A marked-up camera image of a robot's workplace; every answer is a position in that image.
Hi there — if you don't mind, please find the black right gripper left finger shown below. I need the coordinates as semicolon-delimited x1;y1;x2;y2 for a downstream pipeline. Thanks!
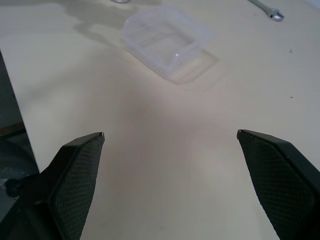
4;131;106;240

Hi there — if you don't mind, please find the clear plastic container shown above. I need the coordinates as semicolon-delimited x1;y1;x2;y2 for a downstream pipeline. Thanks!
119;5;216;85

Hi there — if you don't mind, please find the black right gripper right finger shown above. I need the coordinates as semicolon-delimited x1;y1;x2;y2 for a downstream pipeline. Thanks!
236;129;320;240

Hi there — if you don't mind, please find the silver metal wrench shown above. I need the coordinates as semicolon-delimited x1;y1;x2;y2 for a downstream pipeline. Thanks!
248;0;285;22

